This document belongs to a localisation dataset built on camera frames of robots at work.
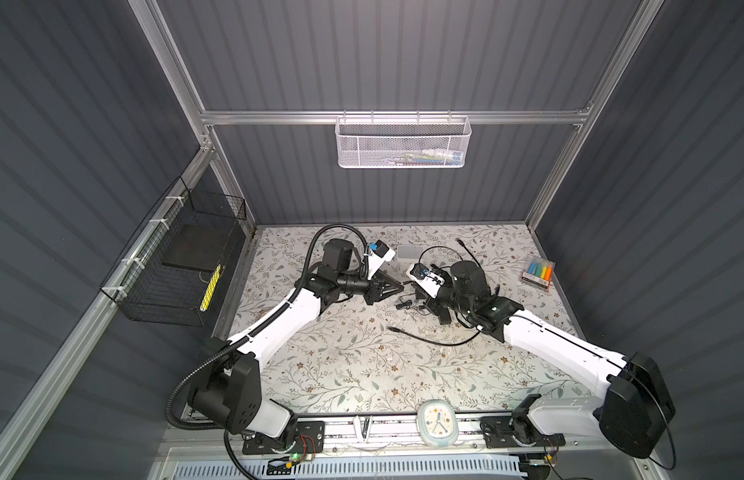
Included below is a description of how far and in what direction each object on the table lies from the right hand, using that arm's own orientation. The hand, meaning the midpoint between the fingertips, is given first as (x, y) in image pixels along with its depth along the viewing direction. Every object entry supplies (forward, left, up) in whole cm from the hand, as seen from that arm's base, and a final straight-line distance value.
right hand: (419, 283), depth 80 cm
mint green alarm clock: (-31, -3, -17) cm, 35 cm away
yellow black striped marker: (-8, +50, +9) cm, 52 cm away
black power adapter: (+1, +3, -13) cm, 14 cm away
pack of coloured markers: (+18, -46, -20) cm, 53 cm away
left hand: (-3, +5, +3) cm, 6 cm away
